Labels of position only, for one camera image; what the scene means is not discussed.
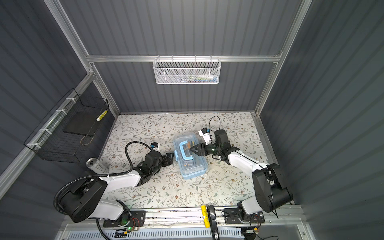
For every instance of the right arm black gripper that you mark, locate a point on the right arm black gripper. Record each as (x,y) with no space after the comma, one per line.
(201,145)

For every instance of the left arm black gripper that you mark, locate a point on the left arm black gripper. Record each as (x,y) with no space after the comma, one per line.
(170,160)

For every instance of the light blue toolbox base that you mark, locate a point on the light blue toolbox base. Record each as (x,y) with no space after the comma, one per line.
(191,168)

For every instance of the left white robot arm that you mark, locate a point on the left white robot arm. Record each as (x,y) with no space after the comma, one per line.
(83,199)

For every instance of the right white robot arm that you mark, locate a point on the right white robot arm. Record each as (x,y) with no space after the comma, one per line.
(270,186)

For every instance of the yellow tube in basket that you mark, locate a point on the yellow tube in basket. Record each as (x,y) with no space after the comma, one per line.
(102,115)

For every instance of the black foam pad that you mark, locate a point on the black foam pad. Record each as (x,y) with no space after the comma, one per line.
(84,124)

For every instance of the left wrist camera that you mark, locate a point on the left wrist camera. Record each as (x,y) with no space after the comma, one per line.
(155,146)

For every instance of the yellow marker on rail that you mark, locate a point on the yellow marker on rail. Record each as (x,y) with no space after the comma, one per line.
(205,216)

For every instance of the white wire mesh basket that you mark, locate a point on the white wire mesh basket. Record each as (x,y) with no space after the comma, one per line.
(187,73)

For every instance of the black handle tool on rail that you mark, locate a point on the black handle tool on rail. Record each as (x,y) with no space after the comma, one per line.
(213,222)

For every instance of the black wire basket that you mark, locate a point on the black wire basket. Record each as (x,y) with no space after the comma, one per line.
(50,143)

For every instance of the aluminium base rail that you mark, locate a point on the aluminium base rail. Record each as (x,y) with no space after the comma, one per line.
(193,217)

